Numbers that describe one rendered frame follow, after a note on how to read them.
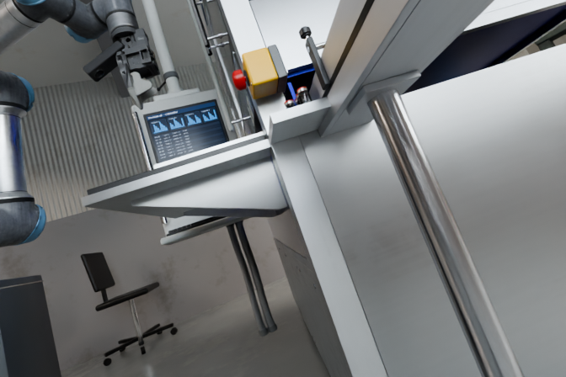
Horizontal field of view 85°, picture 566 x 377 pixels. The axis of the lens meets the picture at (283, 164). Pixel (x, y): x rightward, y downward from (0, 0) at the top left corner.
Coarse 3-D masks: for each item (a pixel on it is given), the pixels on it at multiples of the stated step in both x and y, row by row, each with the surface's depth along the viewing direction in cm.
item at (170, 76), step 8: (144, 0) 191; (152, 0) 193; (144, 8) 191; (152, 8) 190; (152, 16) 189; (152, 24) 188; (160, 24) 190; (152, 32) 187; (160, 32) 188; (160, 40) 186; (160, 48) 185; (160, 56) 184; (168, 56) 185; (168, 64) 183; (168, 72) 181; (176, 72) 184; (168, 80) 181; (176, 80) 183; (160, 88) 189; (168, 88) 181; (176, 88) 179
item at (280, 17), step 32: (256, 0) 74; (288, 0) 74; (320, 0) 75; (512, 0) 79; (544, 0) 79; (288, 32) 72; (320, 32) 73; (544, 32) 100; (288, 64) 71; (256, 128) 93
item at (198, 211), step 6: (192, 210) 121; (198, 210) 121; (204, 210) 121; (210, 210) 122; (216, 210) 122; (222, 210) 122; (228, 210) 122; (234, 210) 122; (240, 210) 122; (246, 210) 123; (252, 210) 123; (258, 210) 123; (264, 210) 123; (270, 210) 123; (228, 216) 124; (234, 216) 123; (240, 216) 122; (246, 216) 122; (252, 216) 122; (258, 216) 122; (264, 216) 123; (270, 216) 123
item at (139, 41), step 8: (112, 32) 80; (120, 32) 79; (128, 32) 80; (136, 32) 81; (144, 32) 82; (112, 40) 81; (120, 40) 82; (128, 40) 83; (136, 40) 81; (144, 40) 81; (128, 48) 78; (136, 48) 79; (144, 48) 79; (120, 56) 78; (128, 56) 79; (136, 56) 79; (144, 56) 79; (152, 56) 82; (128, 64) 78; (136, 64) 79; (144, 64) 79; (152, 64) 80; (144, 72) 82; (152, 72) 83
